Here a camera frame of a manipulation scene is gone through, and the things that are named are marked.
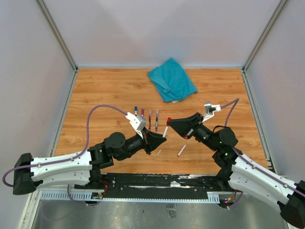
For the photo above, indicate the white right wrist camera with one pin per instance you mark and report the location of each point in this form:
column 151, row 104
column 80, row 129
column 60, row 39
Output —
column 210, row 109

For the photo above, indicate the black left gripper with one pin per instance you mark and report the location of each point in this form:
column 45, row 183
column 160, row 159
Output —
column 151, row 140

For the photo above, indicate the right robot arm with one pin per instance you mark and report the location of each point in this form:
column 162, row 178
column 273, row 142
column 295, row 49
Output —
column 241, row 173

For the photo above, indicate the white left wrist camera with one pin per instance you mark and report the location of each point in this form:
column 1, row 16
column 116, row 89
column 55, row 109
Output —
column 137, row 122

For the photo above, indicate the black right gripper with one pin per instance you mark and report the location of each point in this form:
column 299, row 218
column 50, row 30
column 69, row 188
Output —
column 186, row 126

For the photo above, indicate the white red pen horizontal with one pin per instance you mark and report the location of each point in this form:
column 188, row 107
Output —
column 165, row 132

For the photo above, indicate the white red pen diagonal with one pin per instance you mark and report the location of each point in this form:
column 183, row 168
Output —
column 182, row 149

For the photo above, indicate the blue white marker pen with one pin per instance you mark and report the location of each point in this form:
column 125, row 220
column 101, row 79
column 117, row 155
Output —
column 136, row 110

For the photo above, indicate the pink translucent gel pen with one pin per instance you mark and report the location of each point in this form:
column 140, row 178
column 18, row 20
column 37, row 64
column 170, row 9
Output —
column 149, row 119

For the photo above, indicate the teal folded cloth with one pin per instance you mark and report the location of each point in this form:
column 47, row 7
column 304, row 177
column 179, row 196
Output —
column 172, row 81

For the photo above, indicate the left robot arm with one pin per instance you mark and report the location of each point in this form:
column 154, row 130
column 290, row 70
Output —
column 81, row 169

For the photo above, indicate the dark blue thin pen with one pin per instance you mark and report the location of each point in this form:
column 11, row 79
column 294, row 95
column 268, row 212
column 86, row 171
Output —
column 156, row 120

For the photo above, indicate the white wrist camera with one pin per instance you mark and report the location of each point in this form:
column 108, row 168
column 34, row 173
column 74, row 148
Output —
column 137, row 122
column 210, row 109

